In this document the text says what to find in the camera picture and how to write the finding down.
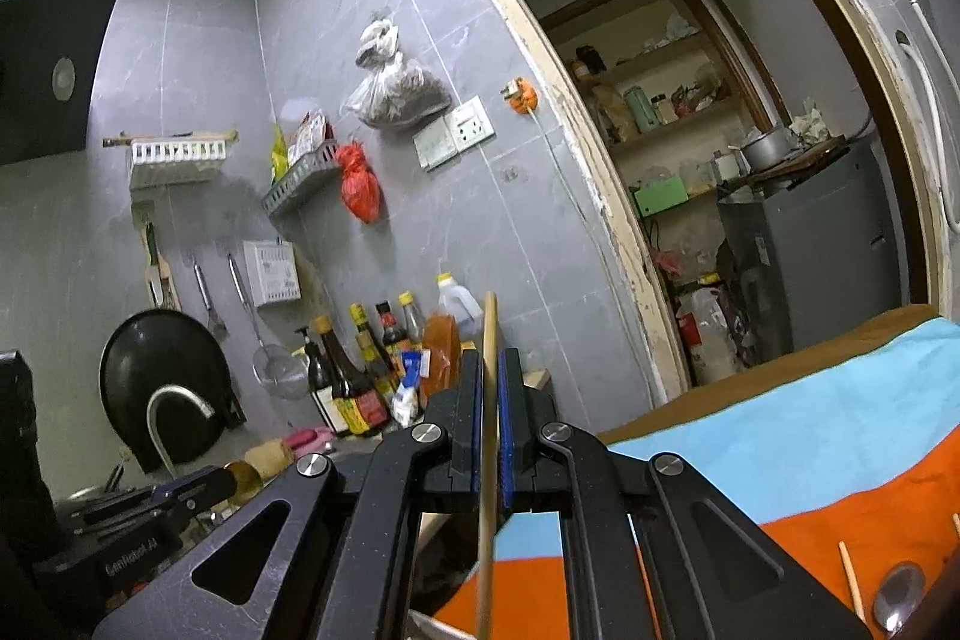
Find wooden door frame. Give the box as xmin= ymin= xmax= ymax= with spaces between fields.
xmin=424 ymin=0 xmax=960 ymax=410

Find black range hood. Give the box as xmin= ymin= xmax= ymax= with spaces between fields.
xmin=0 ymin=0 xmax=125 ymax=165

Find white wall box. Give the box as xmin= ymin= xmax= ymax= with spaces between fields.
xmin=242 ymin=239 xmax=303 ymax=310

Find metal mesh strainer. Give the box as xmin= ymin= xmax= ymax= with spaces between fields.
xmin=227 ymin=254 xmax=311 ymax=387

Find wooden pantry shelf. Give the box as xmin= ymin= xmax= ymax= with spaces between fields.
xmin=538 ymin=0 xmax=792 ymax=386

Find tan sponge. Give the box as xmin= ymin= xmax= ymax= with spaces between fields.
xmin=244 ymin=437 xmax=296 ymax=478

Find wooden hanging cutting board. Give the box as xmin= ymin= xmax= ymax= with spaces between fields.
xmin=132 ymin=201 xmax=182 ymax=313

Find large soy sauce bottle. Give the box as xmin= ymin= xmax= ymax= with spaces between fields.
xmin=313 ymin=316 xmax=390 ymax=438

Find metal spatula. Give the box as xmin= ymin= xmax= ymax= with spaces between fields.
xmin=191 ymin=256 xmax=228 ymax=342

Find black wok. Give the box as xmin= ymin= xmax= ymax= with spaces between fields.
xmin=99 ymin=308 xmax=235 ymax=462

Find orange food packet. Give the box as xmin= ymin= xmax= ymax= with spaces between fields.
xmin=420 ymin=314 xmax=463 ymax=410

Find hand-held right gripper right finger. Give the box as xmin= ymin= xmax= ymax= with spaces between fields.
xmin=499 ymin=347 xmax=872 ymax=640

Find clear yellow capped bottle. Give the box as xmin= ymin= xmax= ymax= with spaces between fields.
xmin=397 ymin=290 xmax=428 ymax=350

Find white hose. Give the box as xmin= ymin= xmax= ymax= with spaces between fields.
xmin=895 ymin=0 xmax=960 ymax=234

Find red and white packets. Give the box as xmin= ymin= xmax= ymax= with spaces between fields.
xmin=289 ymin=110 xmax=335 ymax=158

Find dark pump bottle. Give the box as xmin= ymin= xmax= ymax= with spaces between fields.
xmin=295 ymin=326 xmax=336 ymax=432

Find orange plug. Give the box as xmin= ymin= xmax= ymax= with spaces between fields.
xmin=501 ymin=76 xmax=540 ymax=113

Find grey refrigerator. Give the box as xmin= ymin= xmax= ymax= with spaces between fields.
xmin=716 ymin=140 xmax=905 ymax=361

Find large clear plastic bag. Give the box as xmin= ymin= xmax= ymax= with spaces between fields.
xmin=341 ymin=53 xmax=453 ymax=130

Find red plastic bag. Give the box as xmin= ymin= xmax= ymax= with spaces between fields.
xmin=335 ymin=141 xmax=382 ymax=226

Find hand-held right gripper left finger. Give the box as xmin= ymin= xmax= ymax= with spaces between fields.
xmin=90 ymin=349 xmax=485 ymax=640

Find metal spoon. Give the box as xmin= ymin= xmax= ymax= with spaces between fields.
xmin=871 ymin=560 xmax=928 ymax=636

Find blue and white packet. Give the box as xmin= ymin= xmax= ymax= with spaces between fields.
xmin=389 ymin=347 xmax=433 ymax=428

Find white power cable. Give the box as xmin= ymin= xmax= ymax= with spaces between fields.
xmin=527 ymin=107 xmax=695 ymax=390

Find grey wall rack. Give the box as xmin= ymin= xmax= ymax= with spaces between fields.
xmin=261 ymin=154 xmax=343 ymax=218

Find red capped sauce bottle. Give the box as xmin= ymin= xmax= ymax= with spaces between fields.
xmin=373 ymin=301 xmax=410 ymax=357

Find yellow capped sauce bottle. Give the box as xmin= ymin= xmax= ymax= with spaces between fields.
xmin=348 ymin=302 xmax=399 ymax=402

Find metal pot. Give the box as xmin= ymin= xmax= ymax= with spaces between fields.
xmin=738 ymin=124 xmax=795 ymax=173

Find metal faucet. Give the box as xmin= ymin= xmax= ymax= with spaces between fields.
xmin=146 ymin=385 xmax=219 ymax=480

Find white wall socket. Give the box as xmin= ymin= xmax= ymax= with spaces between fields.
xmin=446 ymin=95 xmax=497 ymax=151

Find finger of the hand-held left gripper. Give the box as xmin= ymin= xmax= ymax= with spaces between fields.
xmin=71 ymin=466 xmax=235 ymax=530

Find white floor bag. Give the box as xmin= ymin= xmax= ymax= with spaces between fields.
xmin=677 ymin=284 xmax=752 ymax=387

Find light green flask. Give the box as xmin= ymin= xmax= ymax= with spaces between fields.
xmin=625 ymin=87 xmax=660 ymax=133

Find small clear plastic bag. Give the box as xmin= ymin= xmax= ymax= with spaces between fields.
xmin=355 ymin=17 xmax=403 ymax=68

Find orange and blue cloth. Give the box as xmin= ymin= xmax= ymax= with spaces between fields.
xmin=418 ymin=304 xmax=960 ymax=640

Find green box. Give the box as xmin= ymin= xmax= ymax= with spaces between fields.
xmin=633 ymin=175 xmax=690 ymax=218

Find white wall rack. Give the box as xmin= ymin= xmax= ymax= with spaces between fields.
xmin=127 ymin=131 xmax=230 ymax=191

